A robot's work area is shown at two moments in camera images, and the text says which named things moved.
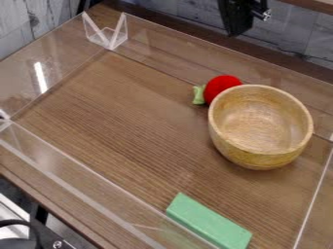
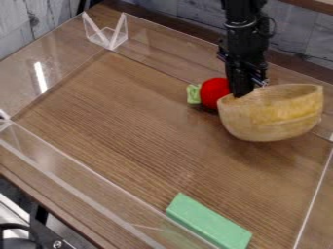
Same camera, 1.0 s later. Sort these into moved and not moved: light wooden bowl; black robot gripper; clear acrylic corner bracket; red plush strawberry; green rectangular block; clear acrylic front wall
Moved: black robot gripper; light wooden bowl; red plush strawberry
Not moved: clear acrylic corner bracket; green rectangular block; clear acrylic front wall
